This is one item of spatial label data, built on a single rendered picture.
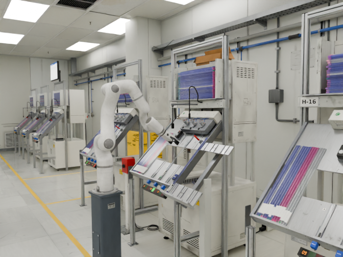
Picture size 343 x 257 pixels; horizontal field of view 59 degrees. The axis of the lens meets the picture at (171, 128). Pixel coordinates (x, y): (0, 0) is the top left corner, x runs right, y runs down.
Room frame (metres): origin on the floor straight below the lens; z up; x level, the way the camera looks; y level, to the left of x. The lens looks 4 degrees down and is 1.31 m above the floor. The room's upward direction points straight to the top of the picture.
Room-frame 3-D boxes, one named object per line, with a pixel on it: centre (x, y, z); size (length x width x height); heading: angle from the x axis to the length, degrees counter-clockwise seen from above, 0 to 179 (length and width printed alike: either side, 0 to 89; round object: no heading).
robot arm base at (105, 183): (2.21, 0.49, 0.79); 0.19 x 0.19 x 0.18
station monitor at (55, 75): (6.67, 2.48, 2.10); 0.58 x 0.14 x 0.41; 35
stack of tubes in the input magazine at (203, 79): (2.78, -0.26, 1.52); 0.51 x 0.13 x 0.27; 35
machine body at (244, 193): (2.90, -0.32, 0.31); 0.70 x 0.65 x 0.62; 35
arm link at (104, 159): (2.24, 0.51, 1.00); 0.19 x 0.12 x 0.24; 29
